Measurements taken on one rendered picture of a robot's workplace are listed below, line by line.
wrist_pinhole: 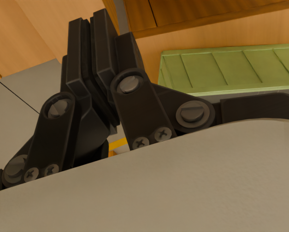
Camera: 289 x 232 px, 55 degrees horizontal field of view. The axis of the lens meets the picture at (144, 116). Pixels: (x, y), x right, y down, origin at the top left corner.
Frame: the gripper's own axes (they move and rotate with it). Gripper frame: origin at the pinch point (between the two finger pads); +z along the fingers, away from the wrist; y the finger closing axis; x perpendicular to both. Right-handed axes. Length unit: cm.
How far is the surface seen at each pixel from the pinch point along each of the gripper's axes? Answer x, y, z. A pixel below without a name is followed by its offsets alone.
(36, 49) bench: -22, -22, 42
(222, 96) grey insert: -58, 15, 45
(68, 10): -15.7, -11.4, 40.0
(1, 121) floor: -113, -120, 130
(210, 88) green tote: -42, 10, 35
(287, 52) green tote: -51, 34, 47
